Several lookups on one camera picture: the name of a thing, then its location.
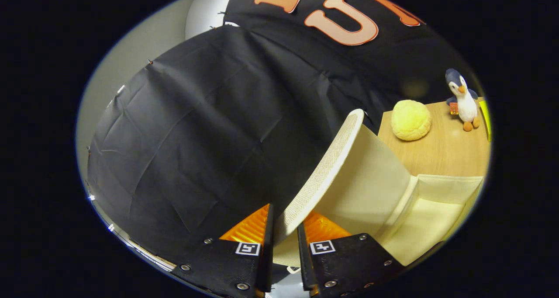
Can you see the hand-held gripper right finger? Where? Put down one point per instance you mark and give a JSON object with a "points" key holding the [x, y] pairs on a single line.
{"points": [[302, 258]]}

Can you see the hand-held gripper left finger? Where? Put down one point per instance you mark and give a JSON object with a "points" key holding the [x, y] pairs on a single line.
{"points": [[267, 245]]}

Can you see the cream fabric storage box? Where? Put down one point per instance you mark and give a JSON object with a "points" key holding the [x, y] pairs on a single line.
{"points": [[367, 180]]}

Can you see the black backdrop cloth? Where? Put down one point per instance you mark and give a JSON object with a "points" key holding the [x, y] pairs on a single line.
{"points": [[196, 136]]}

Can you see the yellow plush bun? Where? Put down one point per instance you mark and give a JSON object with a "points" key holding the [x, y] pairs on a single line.
{"points": [[410, 119]]}

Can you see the plush penguin toy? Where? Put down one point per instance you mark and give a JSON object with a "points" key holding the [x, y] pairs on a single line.
{"points": [[465, 103]]}

